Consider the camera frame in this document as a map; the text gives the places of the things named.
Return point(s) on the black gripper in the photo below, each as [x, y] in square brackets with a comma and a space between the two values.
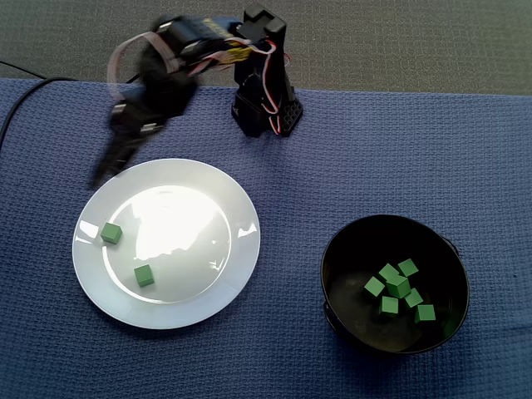
[126, 139]

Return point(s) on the green cube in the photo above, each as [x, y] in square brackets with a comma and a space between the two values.
[387, 270]
[374, 287]
[144, 275]
[415, 299]
[407, 267]
[425, 313]
[389, 306]
[397, 287]
[111, 233]

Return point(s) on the white round plate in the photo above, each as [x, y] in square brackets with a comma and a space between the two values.
[187, 307]

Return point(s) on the black round container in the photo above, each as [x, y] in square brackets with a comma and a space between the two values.
[357, 332]

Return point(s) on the blue woven table mat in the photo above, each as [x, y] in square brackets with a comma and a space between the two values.
[282, 374]

